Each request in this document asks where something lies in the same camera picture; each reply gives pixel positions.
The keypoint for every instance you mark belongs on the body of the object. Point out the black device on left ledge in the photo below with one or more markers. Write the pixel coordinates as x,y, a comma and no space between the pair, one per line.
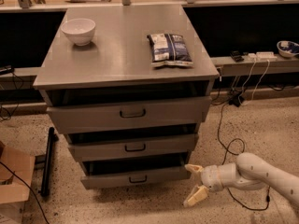
6,70

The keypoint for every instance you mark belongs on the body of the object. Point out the grey top drawer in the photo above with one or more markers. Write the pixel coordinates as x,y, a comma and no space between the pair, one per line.
122,116

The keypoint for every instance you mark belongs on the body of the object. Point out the grey drawer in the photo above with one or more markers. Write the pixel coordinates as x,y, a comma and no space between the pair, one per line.
122,116
131,148
135,178

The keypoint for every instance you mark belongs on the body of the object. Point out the black remote on ledge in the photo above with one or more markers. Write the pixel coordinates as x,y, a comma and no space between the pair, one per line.
236,56

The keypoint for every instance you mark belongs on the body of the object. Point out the black power adapter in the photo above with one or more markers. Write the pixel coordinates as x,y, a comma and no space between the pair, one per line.
237,101

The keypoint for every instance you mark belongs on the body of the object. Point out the white ceramic bowl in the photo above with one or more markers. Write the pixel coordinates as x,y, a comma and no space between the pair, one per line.
79,31

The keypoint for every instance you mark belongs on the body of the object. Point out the blue white patterned bowl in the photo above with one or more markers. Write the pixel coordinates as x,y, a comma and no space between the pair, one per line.
287,49

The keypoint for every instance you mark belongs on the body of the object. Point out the white power strip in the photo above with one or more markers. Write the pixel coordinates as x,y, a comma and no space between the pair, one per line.
263,56

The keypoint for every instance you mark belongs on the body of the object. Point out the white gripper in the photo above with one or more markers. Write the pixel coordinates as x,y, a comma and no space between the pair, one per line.
210,179

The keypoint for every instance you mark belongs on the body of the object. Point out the grey middle drawer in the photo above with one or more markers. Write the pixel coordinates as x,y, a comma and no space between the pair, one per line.
131,148

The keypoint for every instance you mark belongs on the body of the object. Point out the cardboard box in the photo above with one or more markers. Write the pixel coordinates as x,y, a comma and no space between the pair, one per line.
16,173

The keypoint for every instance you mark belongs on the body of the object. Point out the grey bottom drawer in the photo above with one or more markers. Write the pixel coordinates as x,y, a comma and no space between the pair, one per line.
135,178

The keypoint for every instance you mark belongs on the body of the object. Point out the blue white snack bag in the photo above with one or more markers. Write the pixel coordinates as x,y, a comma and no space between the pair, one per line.
169,50

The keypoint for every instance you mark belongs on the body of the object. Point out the grey drawer cabinet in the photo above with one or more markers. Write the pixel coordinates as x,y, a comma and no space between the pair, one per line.
116,67

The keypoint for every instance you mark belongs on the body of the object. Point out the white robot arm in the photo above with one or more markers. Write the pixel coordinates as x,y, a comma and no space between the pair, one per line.
248,172

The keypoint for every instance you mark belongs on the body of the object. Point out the black bar on floor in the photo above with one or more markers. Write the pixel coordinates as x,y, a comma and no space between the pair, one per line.
45,186

